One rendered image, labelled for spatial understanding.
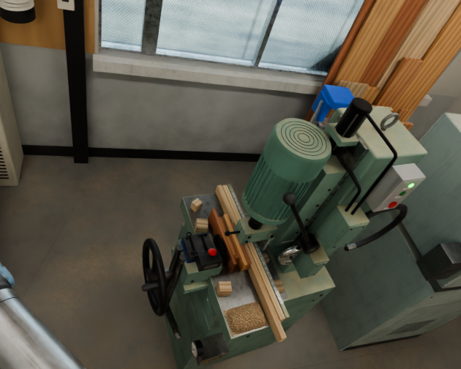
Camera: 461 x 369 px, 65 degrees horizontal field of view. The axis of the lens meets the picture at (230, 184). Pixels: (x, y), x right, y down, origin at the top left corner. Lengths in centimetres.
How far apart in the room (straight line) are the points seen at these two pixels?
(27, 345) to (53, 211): 191
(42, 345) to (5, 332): 6
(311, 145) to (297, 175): 9
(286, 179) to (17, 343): 71
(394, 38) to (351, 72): 32
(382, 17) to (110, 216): 209
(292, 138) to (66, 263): 171
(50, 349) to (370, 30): 229
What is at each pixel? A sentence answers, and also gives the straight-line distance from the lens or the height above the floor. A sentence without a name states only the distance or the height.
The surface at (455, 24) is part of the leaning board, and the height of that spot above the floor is 146.
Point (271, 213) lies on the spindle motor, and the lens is 113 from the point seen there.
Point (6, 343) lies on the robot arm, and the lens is 72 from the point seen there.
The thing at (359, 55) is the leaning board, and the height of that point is 117.
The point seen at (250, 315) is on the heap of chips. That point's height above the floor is 94.
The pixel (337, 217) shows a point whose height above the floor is 128.
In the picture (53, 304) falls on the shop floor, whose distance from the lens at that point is 227.
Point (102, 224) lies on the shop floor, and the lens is 250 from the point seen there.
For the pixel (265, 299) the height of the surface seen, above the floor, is 94.
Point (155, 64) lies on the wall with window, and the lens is 233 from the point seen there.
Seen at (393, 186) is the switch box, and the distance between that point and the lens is 117.
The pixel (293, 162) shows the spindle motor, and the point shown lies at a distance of 97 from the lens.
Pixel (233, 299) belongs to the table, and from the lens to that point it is 135.
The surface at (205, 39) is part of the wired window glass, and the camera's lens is 240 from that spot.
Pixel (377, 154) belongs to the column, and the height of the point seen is 152.
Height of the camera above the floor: 209
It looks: 47 degrees down
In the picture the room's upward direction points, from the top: 23 degrees clockwise
